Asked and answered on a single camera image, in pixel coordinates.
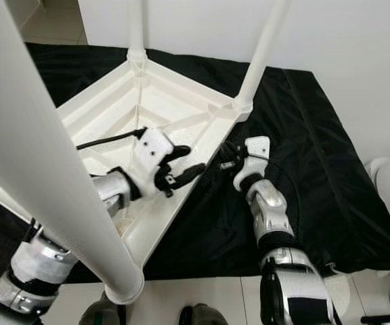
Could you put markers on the white plastic table top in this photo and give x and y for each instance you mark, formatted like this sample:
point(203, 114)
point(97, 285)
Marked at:
point(154, 101)

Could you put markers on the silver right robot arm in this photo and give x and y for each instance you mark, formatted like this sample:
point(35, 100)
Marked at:
point(273, 217)

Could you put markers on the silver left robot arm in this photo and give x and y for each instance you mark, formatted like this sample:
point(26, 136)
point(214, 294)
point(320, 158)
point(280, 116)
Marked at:
point(39, 271)

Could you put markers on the black table cloth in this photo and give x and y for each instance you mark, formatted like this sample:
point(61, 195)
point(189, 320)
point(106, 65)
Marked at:
point(323, 203)

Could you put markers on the grey robot left foot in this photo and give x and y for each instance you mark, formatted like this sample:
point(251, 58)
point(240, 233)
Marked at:
point(101, 311)

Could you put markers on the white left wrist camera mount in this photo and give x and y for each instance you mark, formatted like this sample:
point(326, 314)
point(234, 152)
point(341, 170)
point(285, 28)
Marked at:
point(151, 149)

